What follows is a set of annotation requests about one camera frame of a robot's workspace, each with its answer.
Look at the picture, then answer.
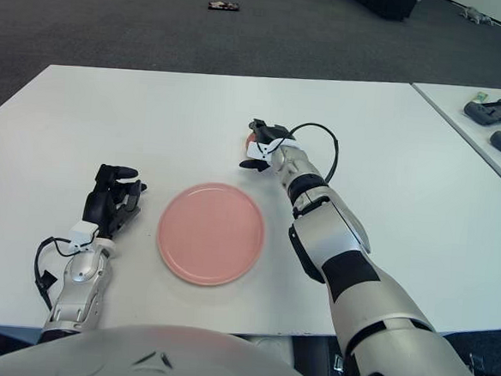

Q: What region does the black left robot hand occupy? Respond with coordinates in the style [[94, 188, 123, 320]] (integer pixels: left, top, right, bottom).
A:
[[81, 162, 150, 240]]

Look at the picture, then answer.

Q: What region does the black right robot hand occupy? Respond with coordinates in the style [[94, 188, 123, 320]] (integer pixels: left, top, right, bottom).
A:
[[238, 117, 299, 175]]

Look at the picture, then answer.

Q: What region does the pink round plate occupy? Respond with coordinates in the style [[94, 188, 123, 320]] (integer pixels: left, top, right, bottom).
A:
[[153, 178, 270, 290]]

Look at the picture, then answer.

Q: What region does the small dark flat floor object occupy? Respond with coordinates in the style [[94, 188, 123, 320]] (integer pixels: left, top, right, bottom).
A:
[[206, 0, 242, 13]]

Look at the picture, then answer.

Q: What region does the grey robot torso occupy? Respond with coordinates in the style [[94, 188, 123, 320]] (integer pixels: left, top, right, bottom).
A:
[[0, 312, 353, 376]]

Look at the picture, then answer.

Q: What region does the black box furniture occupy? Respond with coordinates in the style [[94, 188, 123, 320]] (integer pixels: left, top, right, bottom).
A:
[[333, 0, 422, 23]]

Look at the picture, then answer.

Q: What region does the grey object on floor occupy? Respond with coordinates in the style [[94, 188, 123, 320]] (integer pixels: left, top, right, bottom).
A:
[[459, 5, 496, 26]]

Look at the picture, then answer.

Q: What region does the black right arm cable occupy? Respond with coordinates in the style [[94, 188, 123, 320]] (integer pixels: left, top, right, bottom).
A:
[[283, 121, 341, 185]]

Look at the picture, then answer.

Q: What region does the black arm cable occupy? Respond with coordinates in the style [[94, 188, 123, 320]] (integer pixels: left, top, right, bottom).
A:
[[31, 235, 80, 312], [283, 121, 341, 185]]

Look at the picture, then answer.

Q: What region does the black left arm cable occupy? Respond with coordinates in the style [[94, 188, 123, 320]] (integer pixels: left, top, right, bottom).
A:
[[31, 235, 80, 312]]

